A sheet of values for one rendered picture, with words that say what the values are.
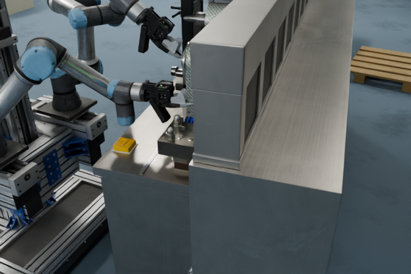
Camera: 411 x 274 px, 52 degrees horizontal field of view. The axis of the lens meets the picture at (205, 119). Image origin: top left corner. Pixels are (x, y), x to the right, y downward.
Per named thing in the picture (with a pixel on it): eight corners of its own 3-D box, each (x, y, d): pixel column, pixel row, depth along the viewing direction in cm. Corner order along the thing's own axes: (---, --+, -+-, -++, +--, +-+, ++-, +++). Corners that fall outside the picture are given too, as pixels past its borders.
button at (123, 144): (121, 141, 178) (120, 136, 177) (136, 144, 176) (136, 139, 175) (113, 150, 172) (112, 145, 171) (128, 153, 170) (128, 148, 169)
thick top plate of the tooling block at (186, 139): (174, 133, 170) (173, 119, 167) (272, 149, 160) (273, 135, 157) (158, 154, 157) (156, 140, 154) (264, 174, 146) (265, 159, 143)
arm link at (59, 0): (35, -15, 188) (71, 6, 153) (60, -18, 194) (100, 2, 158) (41, 11, 194) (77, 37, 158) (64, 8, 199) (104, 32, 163)
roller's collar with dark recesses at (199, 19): (199, 24, 186) (199, 10, 183) (212, 25, 184) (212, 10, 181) (194, 28, 181) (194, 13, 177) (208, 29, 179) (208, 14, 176)
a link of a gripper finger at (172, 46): (185, 52, 157) (167, 34, 156) (176, 62, 160) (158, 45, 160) (188, 49, 159) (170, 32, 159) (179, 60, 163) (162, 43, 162)
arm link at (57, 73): (49, 86, 222) (43, 62, 215) (74, 80, 228) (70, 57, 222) (55, 95, 213) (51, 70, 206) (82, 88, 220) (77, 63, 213)
